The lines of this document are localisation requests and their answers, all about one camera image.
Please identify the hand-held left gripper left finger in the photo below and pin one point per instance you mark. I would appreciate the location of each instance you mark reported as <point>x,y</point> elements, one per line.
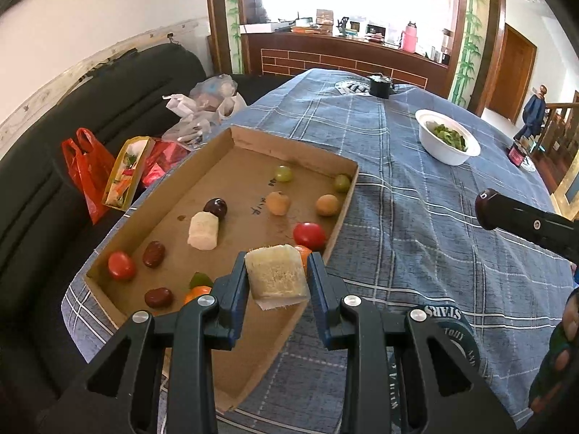
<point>238,298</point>

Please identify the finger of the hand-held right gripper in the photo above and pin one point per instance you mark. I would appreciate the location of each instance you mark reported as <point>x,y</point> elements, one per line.
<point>537,230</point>

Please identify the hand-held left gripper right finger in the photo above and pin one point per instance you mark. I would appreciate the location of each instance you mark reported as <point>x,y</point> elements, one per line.
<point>316,298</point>

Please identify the green lime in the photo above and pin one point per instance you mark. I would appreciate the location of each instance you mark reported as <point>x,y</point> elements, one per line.
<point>200,279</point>

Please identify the orange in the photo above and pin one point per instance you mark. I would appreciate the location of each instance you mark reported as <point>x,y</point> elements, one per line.
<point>304,253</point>
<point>194,296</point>

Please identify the peeled sugarcane chunk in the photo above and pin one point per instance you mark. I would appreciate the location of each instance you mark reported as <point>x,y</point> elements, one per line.
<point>203,230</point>
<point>276,273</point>

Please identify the red tomato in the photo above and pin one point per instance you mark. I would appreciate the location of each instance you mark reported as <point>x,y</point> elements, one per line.
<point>121,265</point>
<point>309,236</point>

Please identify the dark purple plum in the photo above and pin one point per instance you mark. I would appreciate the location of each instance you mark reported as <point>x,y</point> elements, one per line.
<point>215,208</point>

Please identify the brown kiwi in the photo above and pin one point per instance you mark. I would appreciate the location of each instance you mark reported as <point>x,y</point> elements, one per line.
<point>327,205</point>
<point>277,203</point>

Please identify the shallow cardboard box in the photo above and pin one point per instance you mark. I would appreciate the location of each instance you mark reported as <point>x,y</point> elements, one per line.
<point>172,217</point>

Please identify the green grape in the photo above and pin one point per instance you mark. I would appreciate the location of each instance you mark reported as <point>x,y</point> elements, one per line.
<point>342,182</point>
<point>283,173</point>

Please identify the person's right forearm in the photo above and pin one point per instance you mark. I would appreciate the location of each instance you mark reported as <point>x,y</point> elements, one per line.
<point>543,389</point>

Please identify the person's right hand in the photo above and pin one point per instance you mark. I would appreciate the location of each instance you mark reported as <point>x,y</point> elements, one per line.
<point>572,312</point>

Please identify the red black small box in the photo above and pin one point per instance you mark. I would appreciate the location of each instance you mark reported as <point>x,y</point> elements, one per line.
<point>515,153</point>

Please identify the wooden stair railing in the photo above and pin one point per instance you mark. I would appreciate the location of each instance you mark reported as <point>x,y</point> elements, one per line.
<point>561,131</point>

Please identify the blue hanging garment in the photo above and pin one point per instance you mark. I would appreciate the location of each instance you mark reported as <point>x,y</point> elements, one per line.
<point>533,113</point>

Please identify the white bowl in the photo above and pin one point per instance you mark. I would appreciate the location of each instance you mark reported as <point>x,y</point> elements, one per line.
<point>438,153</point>

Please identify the green leafy vegetables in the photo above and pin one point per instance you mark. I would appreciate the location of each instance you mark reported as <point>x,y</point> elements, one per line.
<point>449,136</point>

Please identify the red glossy bag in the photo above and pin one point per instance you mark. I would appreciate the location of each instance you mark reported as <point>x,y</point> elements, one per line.
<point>158,162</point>

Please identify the wooden door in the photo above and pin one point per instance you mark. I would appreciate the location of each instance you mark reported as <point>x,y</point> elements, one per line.
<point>513,72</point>

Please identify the yellow food box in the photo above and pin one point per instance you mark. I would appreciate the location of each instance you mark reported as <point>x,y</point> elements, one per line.
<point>124,176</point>

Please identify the red plastic bag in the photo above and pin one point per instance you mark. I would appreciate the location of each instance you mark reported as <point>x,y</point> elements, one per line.
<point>88,167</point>

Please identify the white plastic bag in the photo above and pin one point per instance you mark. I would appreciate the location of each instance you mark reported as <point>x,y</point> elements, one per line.
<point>178,104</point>

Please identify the clear plastic bag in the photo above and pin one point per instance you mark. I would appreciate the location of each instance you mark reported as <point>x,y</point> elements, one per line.
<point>217,95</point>

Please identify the black pot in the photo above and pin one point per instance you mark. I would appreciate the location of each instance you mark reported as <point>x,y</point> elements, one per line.
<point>379,87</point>

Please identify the pink bottle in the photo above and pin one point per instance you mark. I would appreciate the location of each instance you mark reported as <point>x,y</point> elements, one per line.
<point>410,38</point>

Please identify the wooden counter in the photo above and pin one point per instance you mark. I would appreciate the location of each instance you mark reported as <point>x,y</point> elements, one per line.
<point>316,49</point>

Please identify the black sofa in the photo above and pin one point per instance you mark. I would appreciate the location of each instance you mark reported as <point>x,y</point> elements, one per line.
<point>68,113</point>

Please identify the white flat box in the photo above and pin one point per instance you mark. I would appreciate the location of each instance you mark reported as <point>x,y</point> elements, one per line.
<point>258,28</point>

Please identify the small brown box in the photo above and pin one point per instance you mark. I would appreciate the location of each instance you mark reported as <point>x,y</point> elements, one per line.
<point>324,17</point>

